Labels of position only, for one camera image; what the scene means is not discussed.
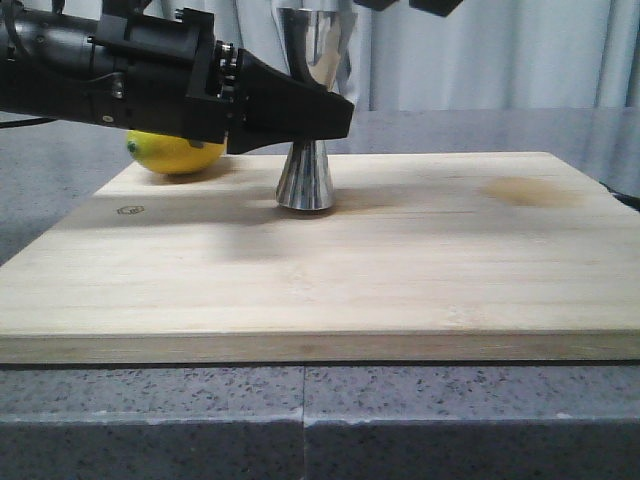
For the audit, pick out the light wooden cutting board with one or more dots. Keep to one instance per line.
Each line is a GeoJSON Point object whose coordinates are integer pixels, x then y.
{"type": "Point", "coordinates": [480, 256]}

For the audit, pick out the grey curtain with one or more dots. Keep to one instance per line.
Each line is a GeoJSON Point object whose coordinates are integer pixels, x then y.
{"type": "Point", "coordinates": [495, 55]}

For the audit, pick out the yellow lemon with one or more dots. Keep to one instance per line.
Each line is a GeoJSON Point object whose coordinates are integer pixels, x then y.
{"type": "Point", "coordinates": [170, 155]}

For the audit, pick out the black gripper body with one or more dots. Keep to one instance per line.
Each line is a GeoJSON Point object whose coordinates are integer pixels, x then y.
{"type": "Point", "coordinates": [164, 76]}
{"type": "Point", "coordinates": [441, 8]}

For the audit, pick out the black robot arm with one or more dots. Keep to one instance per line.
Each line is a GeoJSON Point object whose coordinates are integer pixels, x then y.
{"type": "Point", "coordinates": [45, 61]}

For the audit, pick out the steel double jigger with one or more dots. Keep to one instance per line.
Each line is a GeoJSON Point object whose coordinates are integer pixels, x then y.
{"type": "Point", "coordinates": [315, 42]}

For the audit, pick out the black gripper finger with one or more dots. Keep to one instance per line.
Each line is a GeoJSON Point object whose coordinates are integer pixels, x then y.
{"type": "Point", "coordinates": [270, 107]}

